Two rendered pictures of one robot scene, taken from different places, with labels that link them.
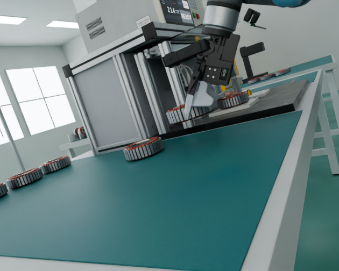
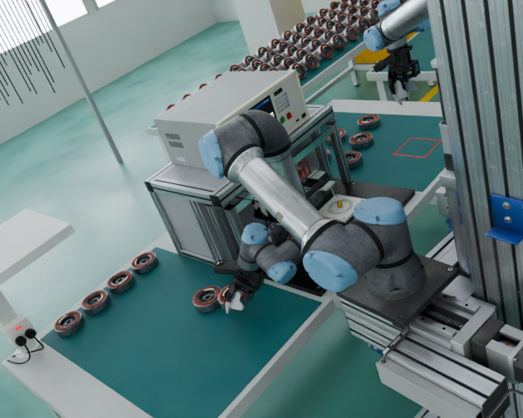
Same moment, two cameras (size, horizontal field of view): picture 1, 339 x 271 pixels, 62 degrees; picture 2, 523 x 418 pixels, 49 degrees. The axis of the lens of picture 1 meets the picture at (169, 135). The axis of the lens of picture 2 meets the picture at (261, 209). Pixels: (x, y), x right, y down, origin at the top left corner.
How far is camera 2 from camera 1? 154 cm
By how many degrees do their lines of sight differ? 29
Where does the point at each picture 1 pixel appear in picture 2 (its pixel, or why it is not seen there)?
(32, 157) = (104, 50)
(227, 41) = (253, 274)
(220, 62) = (247, 287)
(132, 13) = not seen: hidden behind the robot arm
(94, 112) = (176, 223)
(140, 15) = not seen: hidden behind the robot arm
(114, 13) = (191, 138)
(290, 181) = (237, 404)
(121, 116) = (199, 239)
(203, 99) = (237, 305)
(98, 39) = (177, 149)
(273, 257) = not seen: outside the picture
